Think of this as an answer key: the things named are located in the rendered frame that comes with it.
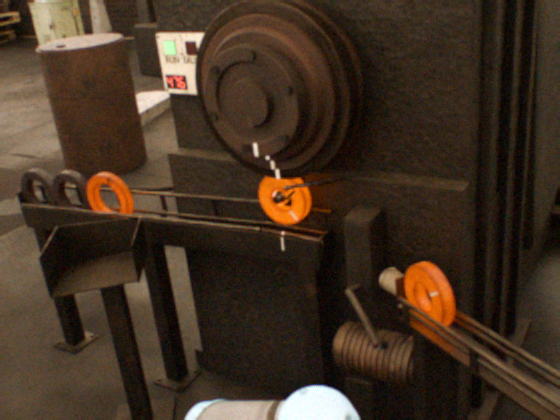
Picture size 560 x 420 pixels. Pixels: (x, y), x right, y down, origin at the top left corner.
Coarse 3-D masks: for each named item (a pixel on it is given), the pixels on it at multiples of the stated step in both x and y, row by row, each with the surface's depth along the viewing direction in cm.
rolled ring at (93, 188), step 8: (96, 176) 220; (104, 176) 218; (112, 176) 219; (88, 184) 224; (96, 184) 222; (112, 184) 218; (120, 184) 218; (88, 192) 226; (96, 192) 226; (120, 192) 217; (128, 192) 219; (96, 200) 226; (120, 200) 219; (128, 200) 218; (96, 208) 227; (104, 208) 228; (128, 208) 219; (112, 216) 225
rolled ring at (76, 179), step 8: (56, 176) 232; (64, 176) 229; (72, 176) 227; (80, 176) 228; (56, 184) 234; (64, 184) 235; (80, 184) 227; (56, 192) 235; (64, 192) 237; (80, 192) 228; (56, 200) 237; (64, 200) 237; (88, 200) 228; (88, 208) 230
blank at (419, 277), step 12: (420, 264) 148; (432, 264) 147; (408, 276) 153; (420, 276) 147; (432, 276) 144; (444, 276) 144; (408, 288) 154; (420, 288) 152; (432, 288) 144; (444, 288) 142; (408, 300) 156; (420, 300) 152; (432, 300) 145; (444, 300) 142; (432, 312) 147; (444, 312) 142; (444, 324) 145
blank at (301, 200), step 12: (264, 180) 181; (276, 180) 179; (288, 180) 176; (300, 180) 177; (264, 192) 183; (288, 192) 178; (300, 192) 176; (264, 204) 184; (300, 204) 178; (276, 216) 184; (288, 216) 182; (300, 216) 179
